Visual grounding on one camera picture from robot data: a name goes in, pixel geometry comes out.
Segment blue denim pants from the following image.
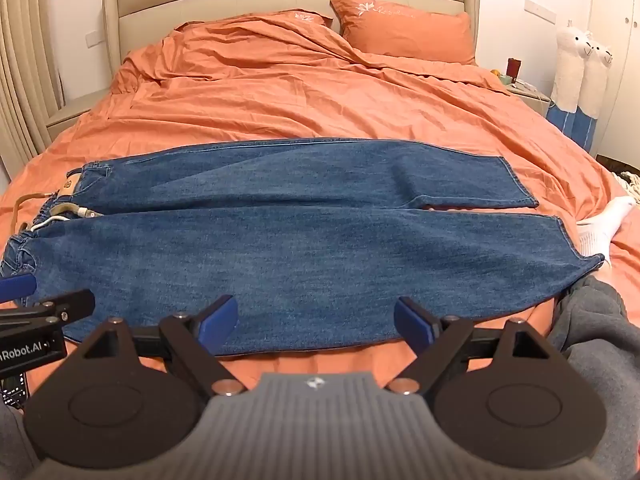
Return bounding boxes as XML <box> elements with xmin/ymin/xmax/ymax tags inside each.
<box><xmin>0</xmin><ymin>139</ymin><xmax>606</xmax><ymax>357</ymax></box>

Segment white wall switch plate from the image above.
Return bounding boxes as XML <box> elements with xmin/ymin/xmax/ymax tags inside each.
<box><xmin>524</xmin><ymin>0</ymin><xmax>557</xmax><ymax>24</ymax></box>

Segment beige curtain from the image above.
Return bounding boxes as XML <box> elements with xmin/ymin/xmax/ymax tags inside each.
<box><xmin>0</xmin><ymin>5</ymin><xmax>65</xmax><ymax>183</ymax></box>

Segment person's grey trouser leg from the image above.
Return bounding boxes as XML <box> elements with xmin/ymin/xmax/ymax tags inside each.
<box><xmin>549</xmin><ymin>275</ymin><xmax>640</xmax><ymax>480</ymax></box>

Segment orange duvet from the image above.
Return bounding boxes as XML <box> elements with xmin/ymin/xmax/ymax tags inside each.
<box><xmin>0</xmin><ymin>10</ymin><xmax>640</xmax><ymax>401</ymax></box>

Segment person's white sock foot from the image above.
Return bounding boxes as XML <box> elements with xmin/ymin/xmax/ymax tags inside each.
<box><xmin>576</xmin><ymin>195</ymin><xmax>637</xmax><ymax>271</ymax></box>

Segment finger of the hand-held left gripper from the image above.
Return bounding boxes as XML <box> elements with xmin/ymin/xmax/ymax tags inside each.
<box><xmin>0</xmin><ymin>289</ymin><xmax>96</xmax><ymax>332</ymax></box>
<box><xmin>0</xmin><ymin>274</ymin><xmax>37</xmax><ymax>304</ymax></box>

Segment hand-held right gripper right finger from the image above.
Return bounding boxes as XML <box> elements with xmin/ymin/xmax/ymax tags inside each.
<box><xmin>387</xmin><ymin>297</ymin><xmax>556</xmax><ymax>397</ymax></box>

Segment beige bedside table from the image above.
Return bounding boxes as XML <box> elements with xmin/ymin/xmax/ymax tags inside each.
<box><xmin>506</xmin><ymin>80</ymin><xmax>557</xmax><ymax>114</ymax></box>

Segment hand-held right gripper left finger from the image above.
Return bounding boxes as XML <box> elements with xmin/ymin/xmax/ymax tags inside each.
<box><xmin>80</xmin><ymin>295</ymin><xmax>246</xmax><ymax>399</ymax></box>

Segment orange pillow with white print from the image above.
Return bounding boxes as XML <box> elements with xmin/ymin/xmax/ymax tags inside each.
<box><xmin>277</xmin><ymin>9</ymin><xmax>334</xmax><ymax>28</ymax></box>
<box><xmin>330</xmin><ymin>0</ymin><xmax>477</xmax><ymax>66</ymax></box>

